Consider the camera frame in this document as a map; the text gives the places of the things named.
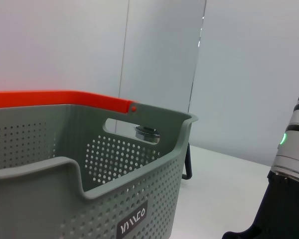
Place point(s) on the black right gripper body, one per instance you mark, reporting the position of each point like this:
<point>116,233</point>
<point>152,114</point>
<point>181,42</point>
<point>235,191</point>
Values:
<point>284,211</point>

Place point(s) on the grey perforated storage bin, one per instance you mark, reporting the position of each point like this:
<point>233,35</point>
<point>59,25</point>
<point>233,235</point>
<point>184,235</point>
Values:
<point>40,211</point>

